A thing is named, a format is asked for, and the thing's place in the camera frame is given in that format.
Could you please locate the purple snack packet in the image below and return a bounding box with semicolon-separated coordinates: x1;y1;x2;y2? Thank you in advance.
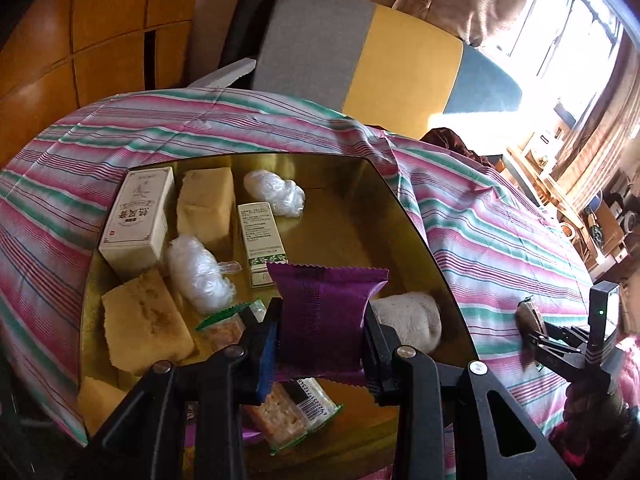
266;262;390;387

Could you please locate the striped tablecloth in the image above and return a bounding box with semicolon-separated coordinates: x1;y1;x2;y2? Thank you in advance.
0;87;623;466

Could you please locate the small green box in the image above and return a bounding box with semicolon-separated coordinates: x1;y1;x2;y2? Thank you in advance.
236;202;291;289

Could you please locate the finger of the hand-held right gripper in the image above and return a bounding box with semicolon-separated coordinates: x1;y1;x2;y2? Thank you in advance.
524;332;587;373
542;322;590;345

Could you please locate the wooden side table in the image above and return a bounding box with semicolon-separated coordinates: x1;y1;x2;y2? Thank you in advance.
505;145;596;231

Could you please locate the dark snack packet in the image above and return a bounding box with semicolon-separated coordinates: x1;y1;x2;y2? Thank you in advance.
516;296;547;372

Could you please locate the wooden wardrobe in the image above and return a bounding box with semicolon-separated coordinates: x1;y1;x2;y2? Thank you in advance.
0;0;203;166

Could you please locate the beige patterned curtain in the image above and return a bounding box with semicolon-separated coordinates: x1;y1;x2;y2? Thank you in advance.
555;45;640;211
392;0;538;46

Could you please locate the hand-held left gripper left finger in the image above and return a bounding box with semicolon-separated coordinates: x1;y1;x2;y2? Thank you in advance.
87;299;282;480

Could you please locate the white foam strip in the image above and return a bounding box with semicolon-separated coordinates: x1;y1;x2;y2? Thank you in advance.
189;57;257;90

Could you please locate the grey yellow blue armchair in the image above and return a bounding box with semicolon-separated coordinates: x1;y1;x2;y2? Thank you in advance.
250;0;523;141

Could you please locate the white sock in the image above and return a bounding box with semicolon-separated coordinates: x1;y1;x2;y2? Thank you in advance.
372;292;444;354

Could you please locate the dark red cloth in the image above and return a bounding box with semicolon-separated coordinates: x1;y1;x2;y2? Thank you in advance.
420;127;503;171

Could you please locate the white cardboard box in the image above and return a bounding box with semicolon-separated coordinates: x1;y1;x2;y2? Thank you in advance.
98;166;176;281

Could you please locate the gold tin box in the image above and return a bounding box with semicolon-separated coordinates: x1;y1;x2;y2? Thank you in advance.
77;154;481;480

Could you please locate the clear cracker packet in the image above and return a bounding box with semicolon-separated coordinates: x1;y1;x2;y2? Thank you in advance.
244;377;345;456
195;299;266;353

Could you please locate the black rolled mat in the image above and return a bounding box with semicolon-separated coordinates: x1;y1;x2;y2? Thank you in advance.
219;0;291;68

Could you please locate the white box with dark label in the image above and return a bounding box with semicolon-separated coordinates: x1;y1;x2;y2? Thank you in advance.
529;130;564;154

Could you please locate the white plastic-wrapped ball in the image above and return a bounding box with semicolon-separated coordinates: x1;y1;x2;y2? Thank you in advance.
243;170;306;219
166;234;237;314

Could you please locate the stained yellow sponge block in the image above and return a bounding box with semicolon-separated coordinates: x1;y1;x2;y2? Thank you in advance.
101;268;196;377

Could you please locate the window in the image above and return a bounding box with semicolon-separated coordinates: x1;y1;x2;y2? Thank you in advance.
495;0;626;126

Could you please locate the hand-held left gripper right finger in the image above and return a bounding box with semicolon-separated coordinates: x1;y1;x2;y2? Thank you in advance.
361;307;576;480

